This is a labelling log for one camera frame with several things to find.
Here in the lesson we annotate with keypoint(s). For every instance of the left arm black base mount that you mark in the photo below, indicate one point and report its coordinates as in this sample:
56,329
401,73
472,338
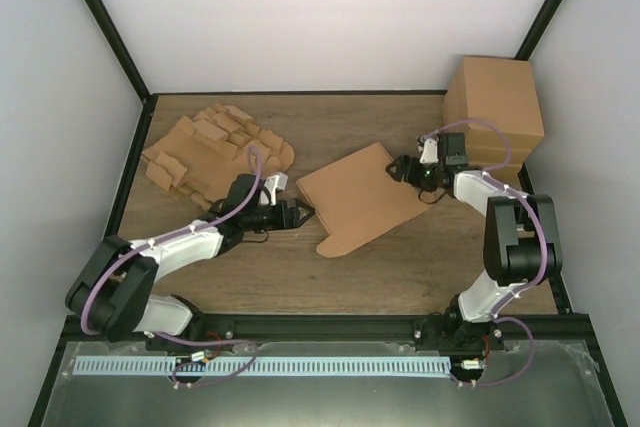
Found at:
205,331

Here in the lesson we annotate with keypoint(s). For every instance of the light blue slotted cable duct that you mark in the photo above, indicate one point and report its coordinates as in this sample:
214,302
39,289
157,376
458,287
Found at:
274,366

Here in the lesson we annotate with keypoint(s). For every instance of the stack of flat cardboard blanks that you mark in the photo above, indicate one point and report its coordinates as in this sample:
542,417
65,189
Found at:
201,156

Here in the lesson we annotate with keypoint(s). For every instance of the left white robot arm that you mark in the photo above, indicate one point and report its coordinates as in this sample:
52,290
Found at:
113,294

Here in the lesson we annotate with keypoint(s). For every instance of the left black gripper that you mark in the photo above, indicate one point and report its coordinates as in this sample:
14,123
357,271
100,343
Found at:
292,222

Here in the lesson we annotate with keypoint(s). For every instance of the top folded cardboard box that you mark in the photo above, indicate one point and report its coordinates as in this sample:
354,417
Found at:
500,91

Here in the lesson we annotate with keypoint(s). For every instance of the brown cardboard box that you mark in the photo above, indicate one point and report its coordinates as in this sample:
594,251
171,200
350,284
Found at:
357,201

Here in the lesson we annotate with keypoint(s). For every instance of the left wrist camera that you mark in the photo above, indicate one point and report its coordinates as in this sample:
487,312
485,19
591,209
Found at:
272,185

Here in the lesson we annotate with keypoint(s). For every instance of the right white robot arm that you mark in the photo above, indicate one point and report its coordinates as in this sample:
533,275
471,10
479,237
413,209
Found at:
521,244

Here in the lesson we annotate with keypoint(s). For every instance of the folded cardboard box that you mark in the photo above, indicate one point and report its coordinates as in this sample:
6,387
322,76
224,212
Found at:
482,153
506,173
500,91

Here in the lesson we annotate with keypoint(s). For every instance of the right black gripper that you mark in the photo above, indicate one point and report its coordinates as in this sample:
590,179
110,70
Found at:
403,162

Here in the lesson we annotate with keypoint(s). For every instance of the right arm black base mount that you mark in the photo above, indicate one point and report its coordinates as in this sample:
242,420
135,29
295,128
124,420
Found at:
440,332

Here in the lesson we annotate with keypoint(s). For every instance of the bottom folded cardboard box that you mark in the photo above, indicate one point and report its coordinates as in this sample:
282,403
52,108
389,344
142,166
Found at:
506,173

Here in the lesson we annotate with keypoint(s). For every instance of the middle folded cardboard box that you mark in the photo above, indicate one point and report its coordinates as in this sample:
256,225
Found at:
482,153

